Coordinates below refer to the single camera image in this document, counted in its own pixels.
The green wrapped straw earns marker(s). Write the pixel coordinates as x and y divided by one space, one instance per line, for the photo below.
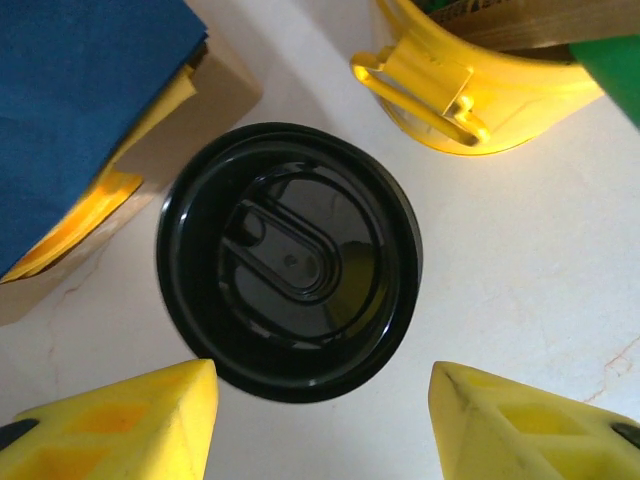
615 75

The black coffee cup lid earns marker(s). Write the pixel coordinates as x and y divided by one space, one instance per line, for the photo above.
290 260

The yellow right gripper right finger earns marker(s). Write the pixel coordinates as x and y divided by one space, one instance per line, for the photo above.
525 440

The blue paper napkin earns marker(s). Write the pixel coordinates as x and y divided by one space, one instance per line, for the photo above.
75 110

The yellow paper napkin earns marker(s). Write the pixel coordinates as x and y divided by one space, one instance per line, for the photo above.
95 210

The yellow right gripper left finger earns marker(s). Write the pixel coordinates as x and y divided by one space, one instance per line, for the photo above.
115 440

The cardboard napkin box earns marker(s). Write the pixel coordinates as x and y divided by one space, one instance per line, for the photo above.
225 90

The yellow metal bucket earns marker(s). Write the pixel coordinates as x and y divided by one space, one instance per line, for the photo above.
500 90

